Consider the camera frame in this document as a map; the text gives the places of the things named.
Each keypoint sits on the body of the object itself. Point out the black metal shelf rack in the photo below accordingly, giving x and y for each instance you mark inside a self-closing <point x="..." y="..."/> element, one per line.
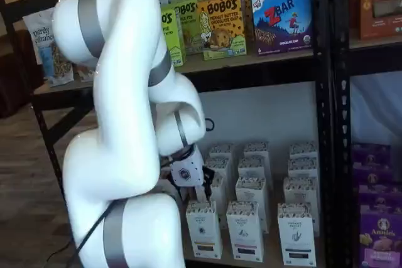
<point x="318" y="123"/>
<point x="336" y="45"/>

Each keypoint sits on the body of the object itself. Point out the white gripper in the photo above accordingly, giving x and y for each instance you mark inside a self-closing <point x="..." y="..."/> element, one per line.
<point x="188" y="170"/>

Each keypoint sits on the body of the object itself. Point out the dark brown couch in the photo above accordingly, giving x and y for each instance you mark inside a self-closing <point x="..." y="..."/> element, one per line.
<point x="12" y="76"/>

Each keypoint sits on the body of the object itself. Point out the white tea box yellow strip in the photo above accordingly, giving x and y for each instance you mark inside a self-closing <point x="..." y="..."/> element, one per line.
<point x="220" y="164"/>
<point x="221" y="150"/>
<point x="204" y="233"/>

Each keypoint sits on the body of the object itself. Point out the blue Z Bar box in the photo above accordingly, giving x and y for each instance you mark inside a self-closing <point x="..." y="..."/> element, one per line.
<point x="282" y="23"/>

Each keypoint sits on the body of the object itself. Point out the white translucent plastic sheet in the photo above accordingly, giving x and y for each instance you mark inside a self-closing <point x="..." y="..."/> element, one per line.
<point x="377" y="108"/>

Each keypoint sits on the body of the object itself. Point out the purple Annie's box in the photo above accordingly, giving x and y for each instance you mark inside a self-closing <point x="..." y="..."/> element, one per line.
<point x="381" y="239"/>
<point x="372" y="175"/>
<point x="380" y="196"/>
<point x="370" y="155"/>

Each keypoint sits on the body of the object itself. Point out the orange brown snack box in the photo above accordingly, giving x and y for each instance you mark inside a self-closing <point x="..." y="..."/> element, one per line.
<point x="381" y="1"/>

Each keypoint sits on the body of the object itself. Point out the white tea box dark strip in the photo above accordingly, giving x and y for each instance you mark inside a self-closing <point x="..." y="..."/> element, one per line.
<point x="303" y="150"/>
<point x="302" y="167"/>
<point x="301" y="189"/>
<point x="296" y="236"/>

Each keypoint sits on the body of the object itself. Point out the white tea box pink strip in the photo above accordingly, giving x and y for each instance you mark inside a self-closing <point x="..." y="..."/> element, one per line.
<point x="251" y="167"/>
<point x="251" y="192"/>
<point x="245" y="233"/>
<point x="256" y="150"/>

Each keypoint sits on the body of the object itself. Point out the granola bag blue label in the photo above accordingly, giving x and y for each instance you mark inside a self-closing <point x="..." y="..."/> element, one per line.
<point x="44" y="45"/>

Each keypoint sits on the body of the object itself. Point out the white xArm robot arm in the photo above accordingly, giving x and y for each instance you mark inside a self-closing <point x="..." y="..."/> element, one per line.
<point x="125" y="92"/>

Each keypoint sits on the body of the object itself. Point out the granola bag orange label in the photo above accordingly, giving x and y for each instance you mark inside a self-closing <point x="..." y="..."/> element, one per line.
<point x="84" y="73"/>

